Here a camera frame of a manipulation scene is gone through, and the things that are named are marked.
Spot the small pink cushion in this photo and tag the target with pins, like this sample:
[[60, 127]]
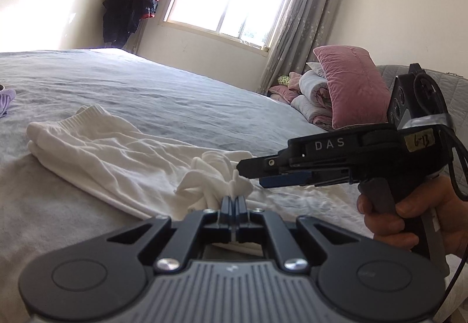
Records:
[[283, 92]]

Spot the grey pillow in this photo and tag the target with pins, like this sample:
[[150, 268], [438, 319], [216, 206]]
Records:
[[315, 66]]

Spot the pink velvet pillow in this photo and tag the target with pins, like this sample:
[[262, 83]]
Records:
[[351, 85]]

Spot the person's right hand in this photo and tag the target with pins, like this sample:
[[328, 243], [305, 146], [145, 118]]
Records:
[[387, 228]]

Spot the grey star curtain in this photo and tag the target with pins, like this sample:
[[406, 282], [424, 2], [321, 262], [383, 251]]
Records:
[[307, 15]]

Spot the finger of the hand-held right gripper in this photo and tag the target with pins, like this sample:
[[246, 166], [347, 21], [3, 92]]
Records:
[[285, 180], [263, 165]]

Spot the white knit garment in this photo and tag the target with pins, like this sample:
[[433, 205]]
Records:
[[109, 154]]

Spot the green patterned item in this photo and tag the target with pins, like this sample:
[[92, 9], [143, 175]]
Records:
[[283, 80]]

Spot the grey quilted headboard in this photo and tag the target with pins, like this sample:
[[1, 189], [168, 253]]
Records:
[[457, 96]]

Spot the dark blue hanging jacket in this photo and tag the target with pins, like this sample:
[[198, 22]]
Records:
[[128, 5]]

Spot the folded grey pink quilt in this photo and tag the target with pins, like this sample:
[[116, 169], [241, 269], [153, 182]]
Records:
[[312, 96]]

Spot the purple garment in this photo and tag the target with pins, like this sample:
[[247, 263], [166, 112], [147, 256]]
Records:
[[6, 100]]

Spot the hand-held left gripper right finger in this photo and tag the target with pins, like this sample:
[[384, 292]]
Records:
[[241, 207]]

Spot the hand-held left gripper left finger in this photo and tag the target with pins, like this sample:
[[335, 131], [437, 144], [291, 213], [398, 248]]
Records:
[[227, 207]]

